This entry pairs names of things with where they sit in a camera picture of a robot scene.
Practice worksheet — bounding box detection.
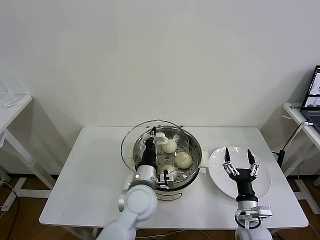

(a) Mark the open grey laptop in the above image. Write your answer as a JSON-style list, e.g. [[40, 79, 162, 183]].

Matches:
[[301, 64, 320, 133]]

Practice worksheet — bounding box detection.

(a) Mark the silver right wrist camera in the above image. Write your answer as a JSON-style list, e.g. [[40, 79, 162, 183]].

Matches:
[[234, 206, 273, 230]]

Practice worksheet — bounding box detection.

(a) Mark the white side table with laptop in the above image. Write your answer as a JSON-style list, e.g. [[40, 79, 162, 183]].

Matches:
[[282, 101, 320, 216]]

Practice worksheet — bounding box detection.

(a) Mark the white side table with jar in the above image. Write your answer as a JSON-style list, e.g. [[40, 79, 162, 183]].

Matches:
[[0, 94, 57, 198]]

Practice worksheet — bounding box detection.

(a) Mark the long white floor power strip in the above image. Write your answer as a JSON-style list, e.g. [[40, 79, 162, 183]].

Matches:
[[0, 193, 16, 212]]

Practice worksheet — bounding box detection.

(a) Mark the black power adapter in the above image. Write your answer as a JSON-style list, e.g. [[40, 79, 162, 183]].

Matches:
[[271, 149, 285, 168]]

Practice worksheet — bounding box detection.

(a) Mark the white laptop charger cable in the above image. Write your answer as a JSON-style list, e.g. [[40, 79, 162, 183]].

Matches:
[[283, 120, 313, 152]]

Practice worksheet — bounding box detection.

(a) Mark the round glass pot lid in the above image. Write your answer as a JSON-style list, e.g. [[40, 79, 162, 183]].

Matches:
[[120, 120, 189, 174]]

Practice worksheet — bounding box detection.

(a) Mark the round white plate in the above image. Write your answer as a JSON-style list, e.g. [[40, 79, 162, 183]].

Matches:
[[208, 146, 272, 201]]

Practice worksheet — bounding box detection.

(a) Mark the white steamed baozi bun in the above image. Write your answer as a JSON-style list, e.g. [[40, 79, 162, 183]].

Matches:
[[174, 151, 193, 169], [161, 138, 178, 154], [159, 164, 178, 180]]

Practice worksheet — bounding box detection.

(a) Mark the perforated steel steamer basket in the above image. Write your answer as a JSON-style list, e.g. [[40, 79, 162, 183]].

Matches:
[[132, 126, 202, 190]]

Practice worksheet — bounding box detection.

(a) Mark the clear glass jar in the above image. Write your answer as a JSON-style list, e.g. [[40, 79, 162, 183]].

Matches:
[[0, 79, 19, 109]]

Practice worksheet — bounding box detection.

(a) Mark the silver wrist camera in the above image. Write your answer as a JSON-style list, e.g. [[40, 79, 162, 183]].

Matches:
[[156, 169, 176, 190], [234, 206, 273, 230]]

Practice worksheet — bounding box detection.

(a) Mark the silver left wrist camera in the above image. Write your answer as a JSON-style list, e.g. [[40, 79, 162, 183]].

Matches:
[[156, 169, 176, 190]]

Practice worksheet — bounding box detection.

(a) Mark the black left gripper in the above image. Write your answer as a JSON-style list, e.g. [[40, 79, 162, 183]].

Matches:
[[139, 126, 159, 167]]

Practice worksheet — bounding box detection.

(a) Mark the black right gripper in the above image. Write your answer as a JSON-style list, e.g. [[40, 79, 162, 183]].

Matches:
[[221, 146, 262, 202]]

